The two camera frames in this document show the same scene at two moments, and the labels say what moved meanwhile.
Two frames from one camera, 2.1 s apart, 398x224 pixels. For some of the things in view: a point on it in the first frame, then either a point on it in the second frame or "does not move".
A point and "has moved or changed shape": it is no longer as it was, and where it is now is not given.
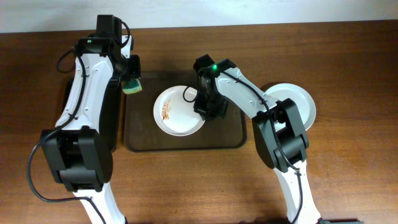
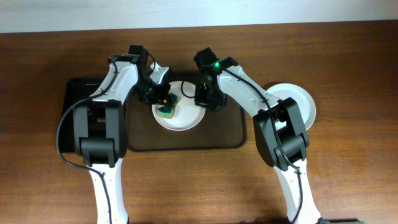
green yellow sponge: (130, 86) has moved or changed shape
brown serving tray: (143, 134) does not move
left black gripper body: (134, 70) to (158, 94)
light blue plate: (301, 99) does not move
